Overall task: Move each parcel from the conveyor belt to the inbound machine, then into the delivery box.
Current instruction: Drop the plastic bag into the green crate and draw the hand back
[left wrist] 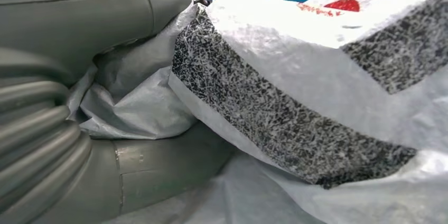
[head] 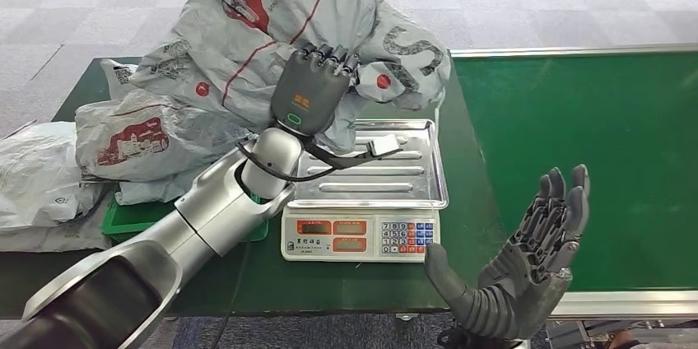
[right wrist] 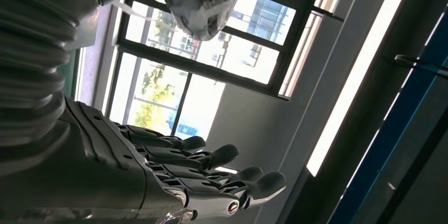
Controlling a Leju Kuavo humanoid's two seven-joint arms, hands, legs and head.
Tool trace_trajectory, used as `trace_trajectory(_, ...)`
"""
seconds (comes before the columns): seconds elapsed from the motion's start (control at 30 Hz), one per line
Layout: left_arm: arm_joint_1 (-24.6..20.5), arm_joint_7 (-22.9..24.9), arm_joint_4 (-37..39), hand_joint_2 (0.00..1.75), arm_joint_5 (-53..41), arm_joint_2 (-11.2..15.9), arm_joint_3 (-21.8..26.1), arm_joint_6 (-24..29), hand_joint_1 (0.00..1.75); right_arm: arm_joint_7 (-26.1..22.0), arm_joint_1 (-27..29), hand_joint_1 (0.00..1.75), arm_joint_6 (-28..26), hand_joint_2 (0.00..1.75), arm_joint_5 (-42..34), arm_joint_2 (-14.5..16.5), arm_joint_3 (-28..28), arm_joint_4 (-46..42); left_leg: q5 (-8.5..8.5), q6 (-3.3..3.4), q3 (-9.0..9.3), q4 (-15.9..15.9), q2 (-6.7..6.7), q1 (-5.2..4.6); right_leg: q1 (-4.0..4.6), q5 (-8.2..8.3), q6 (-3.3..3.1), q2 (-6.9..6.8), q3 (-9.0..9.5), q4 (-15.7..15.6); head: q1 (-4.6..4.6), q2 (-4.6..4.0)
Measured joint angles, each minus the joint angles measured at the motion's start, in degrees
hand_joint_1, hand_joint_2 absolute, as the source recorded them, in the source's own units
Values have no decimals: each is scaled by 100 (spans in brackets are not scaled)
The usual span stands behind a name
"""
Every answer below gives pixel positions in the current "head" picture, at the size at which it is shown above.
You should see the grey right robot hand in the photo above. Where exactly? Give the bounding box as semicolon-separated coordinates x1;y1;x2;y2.
424;163;592;342

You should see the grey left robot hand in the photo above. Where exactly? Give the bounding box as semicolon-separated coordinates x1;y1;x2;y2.
269;42;361;137

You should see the grey parcel with red stripe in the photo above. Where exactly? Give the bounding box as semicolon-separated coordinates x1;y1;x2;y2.
130;0;454;156

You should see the grey parcel with red print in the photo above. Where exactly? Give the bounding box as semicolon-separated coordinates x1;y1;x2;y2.
75;89;253;184

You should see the white parcel with black print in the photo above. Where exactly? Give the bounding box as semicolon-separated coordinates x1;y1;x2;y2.
100;58;211;207

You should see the green conveyor belt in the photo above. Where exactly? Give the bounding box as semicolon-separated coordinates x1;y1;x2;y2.
452;52;698;293

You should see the white crumpled plastic parcel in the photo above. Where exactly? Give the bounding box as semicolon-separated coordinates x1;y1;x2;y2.
0;121;105;231

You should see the flat pale plastic parcel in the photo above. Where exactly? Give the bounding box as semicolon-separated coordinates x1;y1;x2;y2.
0;198;114;254

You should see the white electronic weighing scale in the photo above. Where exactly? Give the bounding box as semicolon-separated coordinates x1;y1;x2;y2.
281;119;450;263

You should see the dark green table board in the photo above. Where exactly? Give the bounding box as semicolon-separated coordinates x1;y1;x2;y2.
0;56;510;319

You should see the green plastic crate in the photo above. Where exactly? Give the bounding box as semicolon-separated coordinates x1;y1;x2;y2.
101;193;270;244

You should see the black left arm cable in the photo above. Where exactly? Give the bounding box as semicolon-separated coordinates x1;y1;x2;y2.
236;141;338;184

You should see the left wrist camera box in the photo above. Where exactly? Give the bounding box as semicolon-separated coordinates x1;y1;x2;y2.
305;133;405;170

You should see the aluminium conveyor side rail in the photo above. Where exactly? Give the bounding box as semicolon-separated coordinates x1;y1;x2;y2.
451;44;698;59
549;290;698;321

